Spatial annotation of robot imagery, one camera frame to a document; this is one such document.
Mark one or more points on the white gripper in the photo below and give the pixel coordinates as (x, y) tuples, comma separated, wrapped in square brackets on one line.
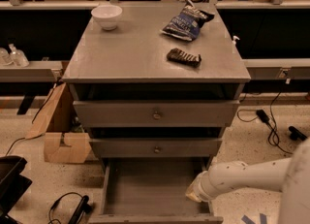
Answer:
[(202, 187)]

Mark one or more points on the grey bottom drawer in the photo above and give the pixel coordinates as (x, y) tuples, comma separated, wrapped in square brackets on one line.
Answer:
[(152, 191)]

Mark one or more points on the grey drawer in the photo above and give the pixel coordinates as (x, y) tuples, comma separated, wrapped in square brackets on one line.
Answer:
[(104, 114), (152, 191), (155, 147)]

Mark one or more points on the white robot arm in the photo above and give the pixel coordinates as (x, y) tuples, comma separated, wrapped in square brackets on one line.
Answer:
[(290, 176)]

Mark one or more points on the grey middle drawer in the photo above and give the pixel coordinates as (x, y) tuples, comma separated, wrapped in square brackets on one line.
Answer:
[(155, 147)]

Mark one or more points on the grey drawer cabinet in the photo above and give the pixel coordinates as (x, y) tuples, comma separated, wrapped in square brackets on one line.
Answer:
[(130, 63)]

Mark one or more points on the grey top drawer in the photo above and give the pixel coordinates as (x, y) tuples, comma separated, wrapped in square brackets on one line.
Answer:
[(104, 114)]

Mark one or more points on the black stand foot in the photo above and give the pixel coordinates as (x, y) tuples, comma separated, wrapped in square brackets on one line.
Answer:
[(296, 134)]

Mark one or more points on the cardboard box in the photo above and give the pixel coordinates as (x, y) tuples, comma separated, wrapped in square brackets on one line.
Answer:
[(56, 121)]

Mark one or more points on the dark striped snack bar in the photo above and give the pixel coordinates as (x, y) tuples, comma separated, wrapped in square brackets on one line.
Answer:
[(180, 56)]

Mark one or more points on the small white pump bottle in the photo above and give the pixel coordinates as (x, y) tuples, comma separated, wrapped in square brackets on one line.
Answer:
[(235, 39)]

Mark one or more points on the blue chip bag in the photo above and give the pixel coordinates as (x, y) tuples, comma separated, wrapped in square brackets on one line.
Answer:
[(187, 25)]

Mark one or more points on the white ceramic bowl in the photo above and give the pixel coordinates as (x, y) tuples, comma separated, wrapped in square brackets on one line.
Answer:
[(107, 16)]

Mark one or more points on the clear sanitizer bottle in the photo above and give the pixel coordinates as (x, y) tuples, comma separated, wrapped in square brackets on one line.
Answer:
[(18, 56)]

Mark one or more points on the black handheld device with cable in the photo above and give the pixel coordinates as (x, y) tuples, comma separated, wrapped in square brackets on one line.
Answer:
[(82, 208)]

